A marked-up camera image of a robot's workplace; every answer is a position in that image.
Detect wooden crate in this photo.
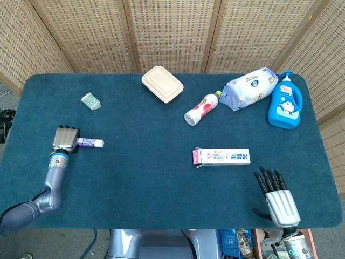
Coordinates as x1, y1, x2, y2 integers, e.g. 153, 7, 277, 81
253, 228, 319, 259

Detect black floor equipment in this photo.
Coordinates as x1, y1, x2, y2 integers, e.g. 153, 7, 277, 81
0, 108, 17, 144

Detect wet wipes pack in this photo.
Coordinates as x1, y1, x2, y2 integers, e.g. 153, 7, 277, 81
218, 66, 279, 112

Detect blue plastic basket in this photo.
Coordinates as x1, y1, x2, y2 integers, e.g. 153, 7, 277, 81
220, 228, 241, 258

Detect teal felt table cover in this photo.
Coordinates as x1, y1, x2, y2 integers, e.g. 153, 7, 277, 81
0, 73, 343, 230

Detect small purple tube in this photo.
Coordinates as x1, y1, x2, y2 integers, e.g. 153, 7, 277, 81
76, 137, 105, 148

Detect blue detergent pump bottle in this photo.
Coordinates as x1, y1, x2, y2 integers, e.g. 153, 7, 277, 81
267, 70, 303, 130

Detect blue floor cable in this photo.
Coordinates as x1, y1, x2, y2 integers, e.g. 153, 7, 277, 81
79, 228, 98, 259

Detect white red toothpaste box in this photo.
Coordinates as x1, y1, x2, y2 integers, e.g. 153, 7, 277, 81
192, 147, 252, 169

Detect woven bamboo folding screen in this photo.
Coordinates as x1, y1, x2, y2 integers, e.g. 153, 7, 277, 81
0, 0, 345, 197

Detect small green packet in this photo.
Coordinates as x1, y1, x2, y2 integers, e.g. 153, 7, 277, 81
80, 92, 102, 111

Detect pink label drink bottle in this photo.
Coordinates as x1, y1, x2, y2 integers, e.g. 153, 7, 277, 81
183, 90, 223, 127

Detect grey-blue robot torso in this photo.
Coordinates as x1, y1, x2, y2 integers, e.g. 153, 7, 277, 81
107, 228, 224, 259

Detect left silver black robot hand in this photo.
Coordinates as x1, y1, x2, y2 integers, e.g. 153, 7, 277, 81
51, 124, 81, 154

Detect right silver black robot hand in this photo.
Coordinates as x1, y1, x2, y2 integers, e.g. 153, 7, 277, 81
252, 166, 301, 227

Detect beige lidded food container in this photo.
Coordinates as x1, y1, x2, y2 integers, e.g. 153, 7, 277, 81
141, 65, 184, 104

